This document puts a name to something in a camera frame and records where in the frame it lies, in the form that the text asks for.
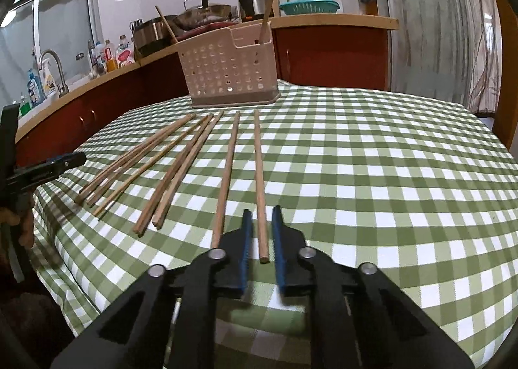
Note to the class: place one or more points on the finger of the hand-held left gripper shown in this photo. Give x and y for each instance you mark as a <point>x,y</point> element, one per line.
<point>52,164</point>

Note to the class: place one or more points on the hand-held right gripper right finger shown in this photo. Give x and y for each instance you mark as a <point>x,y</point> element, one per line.
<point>279,255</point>

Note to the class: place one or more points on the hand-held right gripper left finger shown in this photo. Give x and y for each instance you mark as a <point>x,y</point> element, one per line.
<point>245,255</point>

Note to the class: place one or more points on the white perforated plastic utensil basket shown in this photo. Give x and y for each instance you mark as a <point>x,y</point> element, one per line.
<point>226,65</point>

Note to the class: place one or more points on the person's left hand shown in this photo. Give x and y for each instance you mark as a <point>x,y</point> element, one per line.
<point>27,231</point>

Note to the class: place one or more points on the green liquid bottle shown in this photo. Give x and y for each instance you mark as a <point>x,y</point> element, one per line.
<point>24,108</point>

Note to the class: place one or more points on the blue liquid bottle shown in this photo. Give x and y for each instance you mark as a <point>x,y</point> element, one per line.
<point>35,89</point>

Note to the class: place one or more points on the white spray bottle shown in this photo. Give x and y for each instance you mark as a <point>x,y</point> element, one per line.
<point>49,79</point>

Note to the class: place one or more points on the chrome kitchen faucet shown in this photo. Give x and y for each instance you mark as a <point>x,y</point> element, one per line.
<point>60,69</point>

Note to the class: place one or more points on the green checkered tablecloth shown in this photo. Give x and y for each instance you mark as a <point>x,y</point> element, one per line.
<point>364,191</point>

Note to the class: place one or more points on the white plastic bottle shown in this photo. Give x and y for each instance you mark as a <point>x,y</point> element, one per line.
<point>97,56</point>

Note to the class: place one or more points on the orange liquid bottle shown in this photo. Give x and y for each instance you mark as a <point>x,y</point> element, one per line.
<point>110,59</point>

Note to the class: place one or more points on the kitchen window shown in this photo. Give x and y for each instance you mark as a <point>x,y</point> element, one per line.
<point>60,29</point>

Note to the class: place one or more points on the red and white pouch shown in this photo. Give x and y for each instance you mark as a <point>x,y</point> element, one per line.
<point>125,56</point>

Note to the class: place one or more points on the clear bottle with cap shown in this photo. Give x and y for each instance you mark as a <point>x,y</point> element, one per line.
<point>123,41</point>

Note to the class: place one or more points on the steel rice cooker pot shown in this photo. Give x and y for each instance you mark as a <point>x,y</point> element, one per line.
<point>151,35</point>

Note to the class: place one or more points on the red kitchen cabinets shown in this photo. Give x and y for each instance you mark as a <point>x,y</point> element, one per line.
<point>332,57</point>

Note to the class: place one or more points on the red cooktop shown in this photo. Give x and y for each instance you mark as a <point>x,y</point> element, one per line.
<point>210,28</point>

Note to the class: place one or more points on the metal wok with lid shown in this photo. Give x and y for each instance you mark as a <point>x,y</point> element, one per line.
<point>204,12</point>

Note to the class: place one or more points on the wooden kitchen countertop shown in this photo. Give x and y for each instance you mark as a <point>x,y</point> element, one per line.
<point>332,20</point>

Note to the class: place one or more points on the teal plastic colander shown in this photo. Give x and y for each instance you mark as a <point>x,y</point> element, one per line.
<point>309,8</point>

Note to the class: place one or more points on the frosted glass sliding door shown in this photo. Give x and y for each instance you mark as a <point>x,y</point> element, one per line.
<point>437,20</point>

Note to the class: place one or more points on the wooden door frame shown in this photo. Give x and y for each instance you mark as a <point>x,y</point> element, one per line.
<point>504,69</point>

